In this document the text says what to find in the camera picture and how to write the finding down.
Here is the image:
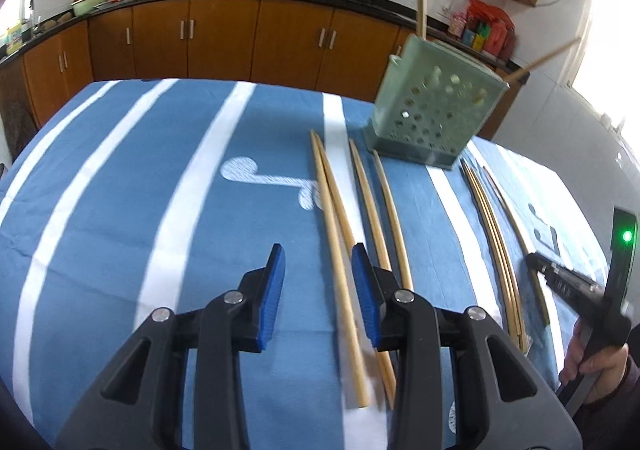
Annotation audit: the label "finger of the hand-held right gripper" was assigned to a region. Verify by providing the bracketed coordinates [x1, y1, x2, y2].
[524, 253, 608, 318]

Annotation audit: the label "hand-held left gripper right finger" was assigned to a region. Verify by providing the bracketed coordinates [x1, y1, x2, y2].
[351, 243, 586, 450]

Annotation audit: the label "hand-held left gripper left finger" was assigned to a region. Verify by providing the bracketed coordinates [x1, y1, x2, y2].
[55, 243, 287, 450]

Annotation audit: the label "green perforated utensil holder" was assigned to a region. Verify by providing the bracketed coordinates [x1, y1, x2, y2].
[364, 34, 512, 170]

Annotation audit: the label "person's right hand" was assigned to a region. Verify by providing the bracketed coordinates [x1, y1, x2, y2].
[559, 319, 630, 406]

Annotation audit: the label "blue white striped tablecloth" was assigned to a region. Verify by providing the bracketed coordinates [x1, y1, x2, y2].
[0, 78, 616, 450]

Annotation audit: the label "bright window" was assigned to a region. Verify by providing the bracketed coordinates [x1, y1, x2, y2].
[570, 0, 640, 131]

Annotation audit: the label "large red shopping bag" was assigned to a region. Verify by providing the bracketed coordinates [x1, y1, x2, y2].
[465, 0, 517, 58]

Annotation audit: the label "wooden lower kitchen cabinets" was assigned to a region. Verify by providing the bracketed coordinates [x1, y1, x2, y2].
[0, 0, 531, 141]

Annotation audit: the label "green basin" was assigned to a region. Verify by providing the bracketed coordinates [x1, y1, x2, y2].
[71, 0, 111, 16]

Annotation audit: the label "yellow blue detergent bottle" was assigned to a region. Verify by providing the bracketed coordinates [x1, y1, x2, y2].
[5, 20, 26, 56]

